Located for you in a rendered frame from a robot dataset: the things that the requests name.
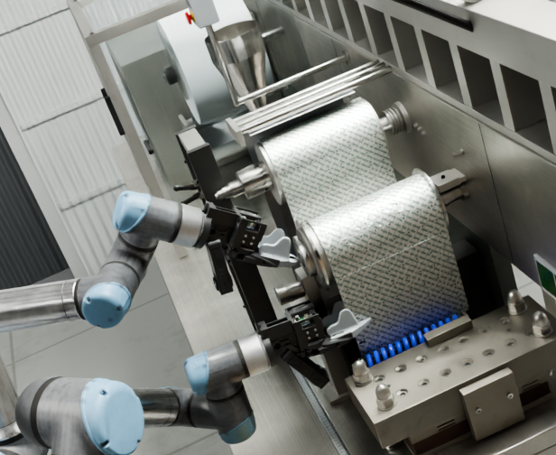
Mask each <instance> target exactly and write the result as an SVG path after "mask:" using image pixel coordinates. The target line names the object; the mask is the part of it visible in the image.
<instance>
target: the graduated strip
mask: <svg viewBox="0 0 556 455"><path fill-rule="evenodd" d="M287 365H288V364H287ZM288 366H289V368H290V370H291V371H292V373H293V375H294V377H295V378H296V380H297V382H298V384H299V386H300V387H301V390H302V392H303V393H304V394H305V396H306V398H307V399H308V401H309V403H310V405H311V407H312V409H313V411H314V413H315V414H316V415H317V417H318V419H319V420H320V423H321V425H322V426H323V428H324V430H325V432H326V433H327V435H328V436H329V438H330V440H331V442H332V444H333V446H334V447H335V449H336V451H337V453H338V455H352V454H351V452H350V451H349V449H348V447H347V445H346V443H345V442H344V441H343V439H342V437H341V436H340V434H339V432H338V430H337V428H336V427H335V425H334V423H333V422H332V421H331V419H330V417H329V415H328V413H327V412H326V410H325V408H324V407H323V405H322V403H321V401H320V399H319V398H318V397H317V395H316V393H315V392H314V390H313V388H312V386H311V385H310V382H309V381H308V379H307V378H306V377H305V376H303V375H302V374H301V373H299V372H298V371H297V370H295V369H294V368H293V367H291V366H290V365H288Z"/></svg>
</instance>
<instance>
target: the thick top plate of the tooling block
mask: <svg viewBox="0 0 556 455"><path fill-rule="evenodd" d="M523 298H524V303H525V304H526V306H527V310H526V312H524V313H522V314H519V315H512V314H510V313H509V312H508V305H505V306H503V307H500V308H498V309H496V310H494V311H491V312H489V313H487V314H485V315H483V316H481V317H478V318H476V319H474V320H472V324H473V328H472V329H469V330H466V331H464V332H462V333H460V334H458V335H456V336H454V337H452V338H450V339H446V340H444V341H442V342H441V343H439V344H436V345H434V346H432V347H429V346H428V345H427V344H426V343H425V342H423V343H422V344H420V345H418V346H416V347H413V348H410V349H408V350H406V351H404V352H402V353H400V354H398V355H396V356H394V357H390V358H388V359H387V360H385V361H382V362H380V363H378V364H376V365H374V366H372V367H369V370H370V373H371V375H372V376H373V381H372V382H371V383H370V384H368V385H365V386H357V385H355V383H354V377H353V376H349V377H347V378H345V382H346V384H347V389H348V391H349V393H350V396H351V399H352V401H353V404H354V405H355V407H356V408H357V409H358V411H359V412H360V414H361V416H362V417H363V419H364V420H365V422H366V424H367V425H368V427H369V429H370V430H371V432H372V433H373V434H374V436H375V437H376V439H377V440H378V442H379V444H380V445H381V447H382V448H383V449H384V448H386V447H388V446H390V445H393V444H395V443H397V442H398V441H401V440H403V439H406V438H408V437H410V436H412V435H414V434H415V433H417V432H421V431H423V430H425V429H427V428H429V427H431V426H432V425H434V424H437V423H440V422H442V421H444V420H446V419H448V418H450V417H452V416H454V415H456V414H458V413H461V412H463V411H465V409H464V406H463V403H462V400H461V397H460V394H459V389H461V388H463V387H465V386H467V385H471V384H473V383H475V382H477V381H478V380H480V379H482V378H485V377H487V376H490V375H492V374H494V373H495V372H498V371H500V370H502V369H504V368H506V367H508V368H509V369H510V370H511V371H512V372H513V374H514V380H515V383H516V386H518V385H520V384H522V383H525V382H527V381H529V380H531V379H533V378H535V377H537V376H540V375H542V374H544V373H546V372H548V371H550V370H552V369H554V368H556V318H555V317H554V316H552V315H551V314H550V313H549V312H548V311H546V310H545V309H544V308H543V307H542V306H541V305H540V304H539V303H538V302H536V301H535V300H534V299H533V298H532V297H530V296H529V295H526V296H524V297H523ZM537 311H542V312H544V313H545V314H546V316H547V319H548V320H549V321H550V324H551V327H552V329H553V333H552V334H551V335H550V336H548V337H546V338H536V337H535V336H534V335H533V315H534V313H535V312H537ZM379 384H385V385H387V386H388V387H389V389H390V391H392V392H393V394H394V398H395V399H396V402H397V404H396V406H395V407H394V408H393V409H391V410H389V411H380V410H379V409H378V408H377V403H376V400H375V398H376V395H375V388H376V387H377V386H378V385H379Z"/></svg>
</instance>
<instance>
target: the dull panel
mask: <svg viewBox="0 0 556 455"><path fill-rule="evenodd" d="M393 169H394V175H395V178H396V181H397V182H398V181H402V180H404V179H406V178H405V177H404V176H403V175H402V174H401V173H399V172H398V171H397V170H396V169H395V168H394V167H393ZM446 211H447V210H446ZM447 214H448V218H449V228H450V232H449V238H450V242H451V244H452V243H454V242H456V241H459V240H460V239H462V238H465V239H466V240H467V241H468V242H469V243H470V244H471V245H472V246H473V247H474V248H476V249H477V250H478V251H479V254H480V258H481V262H482V265H483V268H484V272H485V276H486V281H487V285H488V289H489V292H490V295H491V299H492V303H493V306H494V309H495V310H496V309H498V308H500V307H503V306H505V305H507V302H508V299H507V294H508V293H509V292H510V291H511V290H513V289H515V290H517V291H518V289H517V285H516V281H515V278H514V271H513V267H512V264H511V263H510V262H509V261H508V260H507V259H505V258H504V257H503V256H502V255H500V254H499V253H498V252H497V251H496V250H495V249H494V248H492V247H491V246H490V245H489V244H487V243H486V242H485V241H484V240H482V239H481V238H480V237H478V236H477V235H476V234H475V233H474V232H472V231H471V230H470V229H469V228H467V227H466V226H465V225H463V224H462V223H461V222H460V221H458V220H457V219H456V218H455V217H453V216H452V215H451V214H450V213H449V212H448V211H447Z"/></svg>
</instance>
